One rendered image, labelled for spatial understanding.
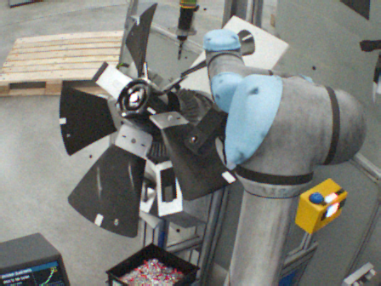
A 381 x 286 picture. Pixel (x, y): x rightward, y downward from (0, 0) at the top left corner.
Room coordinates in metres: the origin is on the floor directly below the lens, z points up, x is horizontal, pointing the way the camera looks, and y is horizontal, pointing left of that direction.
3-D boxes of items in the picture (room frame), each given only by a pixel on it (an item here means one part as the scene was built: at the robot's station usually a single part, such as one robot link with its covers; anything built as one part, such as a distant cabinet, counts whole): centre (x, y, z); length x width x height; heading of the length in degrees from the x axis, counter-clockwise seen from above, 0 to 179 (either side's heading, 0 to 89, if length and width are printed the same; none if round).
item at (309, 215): (1.37, -0.40, 1.02); 0.16 x 0.10 x 0.11; 133
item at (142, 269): (1.17, 0.05, 0.83); 0.19 x 0.14 x 0.04; 149
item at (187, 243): (1.68, -0.01, 0.56); 0.19 x 0.04 x 0.04; 133
